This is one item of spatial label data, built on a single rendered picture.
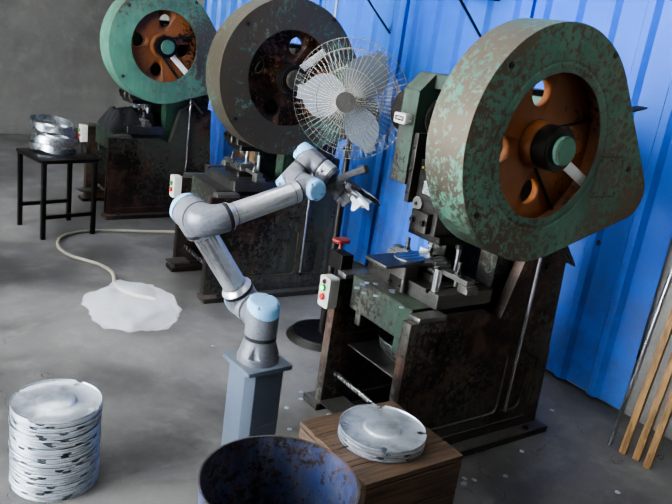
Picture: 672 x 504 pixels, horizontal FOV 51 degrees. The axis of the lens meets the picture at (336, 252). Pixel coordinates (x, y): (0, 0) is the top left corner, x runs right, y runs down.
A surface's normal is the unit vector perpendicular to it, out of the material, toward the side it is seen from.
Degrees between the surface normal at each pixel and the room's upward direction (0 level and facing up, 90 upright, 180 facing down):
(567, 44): 90
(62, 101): 90
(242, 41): 90
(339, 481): 88
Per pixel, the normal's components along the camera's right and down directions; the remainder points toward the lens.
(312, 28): 0.53, 0.32
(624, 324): -0.82, 0.06
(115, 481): 0.14, -0.95
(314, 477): -0.50, 0.15
